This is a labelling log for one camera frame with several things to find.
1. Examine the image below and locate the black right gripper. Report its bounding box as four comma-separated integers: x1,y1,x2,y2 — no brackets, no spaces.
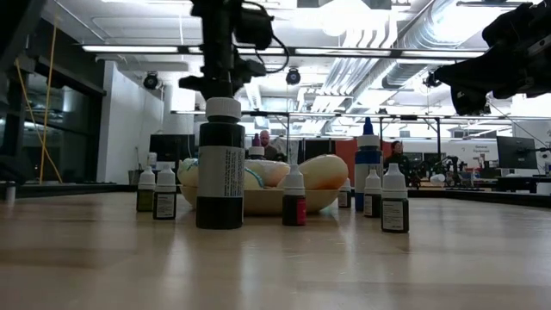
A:
433,34,551,116

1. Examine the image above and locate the large purple food colouring bottle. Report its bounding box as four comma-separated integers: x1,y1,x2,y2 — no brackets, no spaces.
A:
248,132,266,161

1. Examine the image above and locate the large black food colouring bottle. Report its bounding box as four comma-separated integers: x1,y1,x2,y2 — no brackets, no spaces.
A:
195,71,246,230

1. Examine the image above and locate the large blue food colouring bottle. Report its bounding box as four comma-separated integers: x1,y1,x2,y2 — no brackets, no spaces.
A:
354,116,384,213

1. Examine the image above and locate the small dark food colouring bottle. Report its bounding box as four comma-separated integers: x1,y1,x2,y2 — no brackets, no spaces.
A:
381,163,411,234
337,177,352,209
363,168,383,219
152,164,178,221

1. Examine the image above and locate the small olive food colouring bottle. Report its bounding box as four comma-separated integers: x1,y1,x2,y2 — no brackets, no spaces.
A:
136,165,157,213

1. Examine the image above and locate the small red food colouring bottle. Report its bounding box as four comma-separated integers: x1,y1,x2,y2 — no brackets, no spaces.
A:
282,163,307,227

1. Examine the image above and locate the white LED light bar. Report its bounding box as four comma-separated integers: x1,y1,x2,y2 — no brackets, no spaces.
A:
294,47,391,57
81,45,180,54
188,46,288,55
399,50,486,59

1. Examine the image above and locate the black computer monitor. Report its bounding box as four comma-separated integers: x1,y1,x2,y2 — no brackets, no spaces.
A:
496,135,539,171
149,133,196,164

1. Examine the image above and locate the person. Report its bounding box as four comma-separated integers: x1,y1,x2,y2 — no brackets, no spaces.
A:
257,129,280,161
382,140,410,173

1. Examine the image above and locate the black background desk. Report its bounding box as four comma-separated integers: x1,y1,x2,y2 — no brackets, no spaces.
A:
494,175,551,195

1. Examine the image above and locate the blue frosted donut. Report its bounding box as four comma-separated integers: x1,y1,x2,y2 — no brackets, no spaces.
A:
176,157,265,189

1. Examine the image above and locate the cream white frosted donut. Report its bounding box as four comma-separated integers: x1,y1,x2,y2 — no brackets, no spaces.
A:
244,158,291,188

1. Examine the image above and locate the black partition panel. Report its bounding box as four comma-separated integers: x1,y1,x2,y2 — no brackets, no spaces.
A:
303,138,337,161

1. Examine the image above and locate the orange partition panel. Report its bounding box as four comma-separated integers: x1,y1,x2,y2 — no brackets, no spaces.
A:
335,138,393,173

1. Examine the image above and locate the tan round plate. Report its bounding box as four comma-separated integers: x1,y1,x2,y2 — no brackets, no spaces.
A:
179,184,341,216

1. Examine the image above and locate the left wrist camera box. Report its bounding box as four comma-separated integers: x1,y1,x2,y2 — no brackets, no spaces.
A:
234,3,276,51

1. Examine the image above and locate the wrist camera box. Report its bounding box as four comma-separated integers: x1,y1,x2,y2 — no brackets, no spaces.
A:
234,3,276,51
481,0,551,47

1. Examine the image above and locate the black background rig frame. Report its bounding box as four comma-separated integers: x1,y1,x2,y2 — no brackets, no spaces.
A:
170,109,551,167

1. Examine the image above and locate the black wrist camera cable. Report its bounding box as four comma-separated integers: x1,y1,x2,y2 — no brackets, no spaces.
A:
257,33,290,75

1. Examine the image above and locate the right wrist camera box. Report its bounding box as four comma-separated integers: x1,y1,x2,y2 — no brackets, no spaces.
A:
481,0,551,47

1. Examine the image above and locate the yellow hanging cable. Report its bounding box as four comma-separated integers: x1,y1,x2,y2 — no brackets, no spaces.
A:
14,59,64,184
38,16,59,184

